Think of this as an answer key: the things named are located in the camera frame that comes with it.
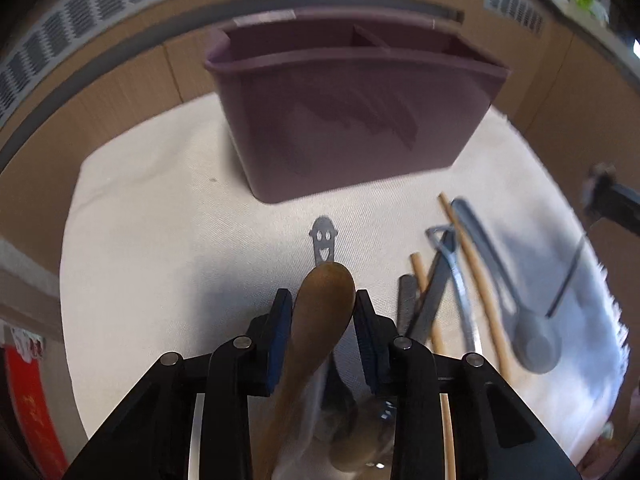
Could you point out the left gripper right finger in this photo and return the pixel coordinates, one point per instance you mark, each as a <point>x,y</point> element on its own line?
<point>403,371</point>

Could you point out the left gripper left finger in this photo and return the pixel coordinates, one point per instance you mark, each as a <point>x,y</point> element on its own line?
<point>246,365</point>

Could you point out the wooden chopstick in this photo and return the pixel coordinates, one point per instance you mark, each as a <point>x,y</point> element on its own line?
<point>427,328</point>
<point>487,297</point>

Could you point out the brown wooden spoon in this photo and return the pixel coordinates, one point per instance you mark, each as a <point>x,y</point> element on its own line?
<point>322,310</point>

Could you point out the grey blue plastic spoon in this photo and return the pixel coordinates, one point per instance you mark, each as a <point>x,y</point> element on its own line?
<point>534,341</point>

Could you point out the white cloth mat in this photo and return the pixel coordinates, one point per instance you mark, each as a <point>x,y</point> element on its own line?
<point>166,249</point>

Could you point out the small grey ventilation grille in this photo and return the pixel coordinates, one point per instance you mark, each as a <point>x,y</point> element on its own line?
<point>521,12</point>

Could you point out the red banner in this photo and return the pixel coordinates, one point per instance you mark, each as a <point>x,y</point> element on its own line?
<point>30,448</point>

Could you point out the maroon utensil holder box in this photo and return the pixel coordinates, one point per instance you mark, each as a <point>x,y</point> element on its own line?
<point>318,99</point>

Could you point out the triangle-handle steel spoon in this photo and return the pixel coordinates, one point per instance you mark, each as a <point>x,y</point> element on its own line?
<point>445,241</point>

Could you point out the black-handled brown spoon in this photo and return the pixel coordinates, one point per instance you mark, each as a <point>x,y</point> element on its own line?
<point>417,311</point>

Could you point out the smiley-handle black metal spoon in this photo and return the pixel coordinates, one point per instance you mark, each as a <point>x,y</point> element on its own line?
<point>323,234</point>

